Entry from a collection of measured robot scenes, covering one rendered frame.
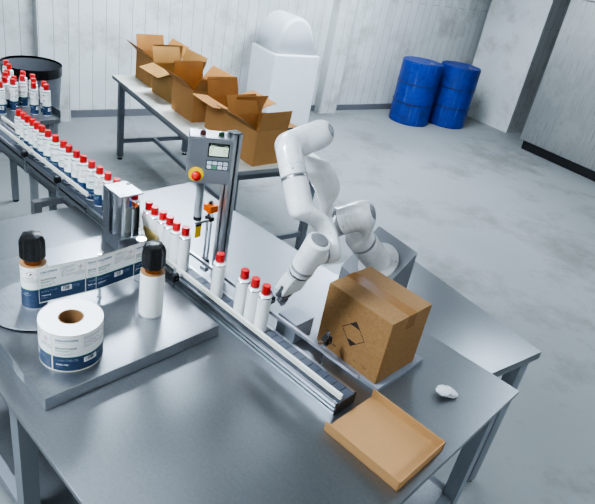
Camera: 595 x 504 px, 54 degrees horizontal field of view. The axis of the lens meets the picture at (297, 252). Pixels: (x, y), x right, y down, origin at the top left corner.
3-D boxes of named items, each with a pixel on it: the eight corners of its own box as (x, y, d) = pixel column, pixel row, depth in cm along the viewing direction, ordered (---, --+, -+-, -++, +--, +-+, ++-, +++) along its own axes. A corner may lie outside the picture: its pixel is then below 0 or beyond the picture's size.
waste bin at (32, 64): (55, 122, 616) (53, 56, 583) (70, 141, 579) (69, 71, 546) (-2, 124, 585) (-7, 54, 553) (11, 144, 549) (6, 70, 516)
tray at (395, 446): (323, 429, 192) (325, 421, 190) (371, 396, 209) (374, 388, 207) (396, 491, 175) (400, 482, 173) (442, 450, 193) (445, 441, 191)
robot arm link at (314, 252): (309, 254, 203) (287, 257, 197) (325, 228, 194) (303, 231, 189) (321, 273, 199) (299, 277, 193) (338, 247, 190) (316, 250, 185)
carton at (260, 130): (206, 146, 411) (212, 93, 393) (263, 140, 443) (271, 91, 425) (241, 169, 385) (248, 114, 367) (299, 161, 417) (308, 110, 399)
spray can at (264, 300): (249, 328, 223) (257, 283, 213) (259, 324, 227) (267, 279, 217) (258, 335, 220) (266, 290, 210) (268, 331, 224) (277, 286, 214)
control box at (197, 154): (185, 172, 239) (189, 127, 230) (227, 176, 243) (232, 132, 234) (186, 182, 230) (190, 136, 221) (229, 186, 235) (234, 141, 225)
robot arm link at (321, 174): (361, 236, 231) (324, 246, 238) (363, 217, 240) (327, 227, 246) (306, 133, 203) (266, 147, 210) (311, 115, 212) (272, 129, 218)
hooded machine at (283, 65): (283, 115, 780) (300, 10, 716) (308, 130, 740) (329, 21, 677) (240, 116, 742) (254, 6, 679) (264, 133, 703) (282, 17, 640)
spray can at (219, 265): (206, 295, 237) (211, 251, 227) (216, 291, 241) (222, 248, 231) (214, 302, 234) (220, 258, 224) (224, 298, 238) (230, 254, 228)
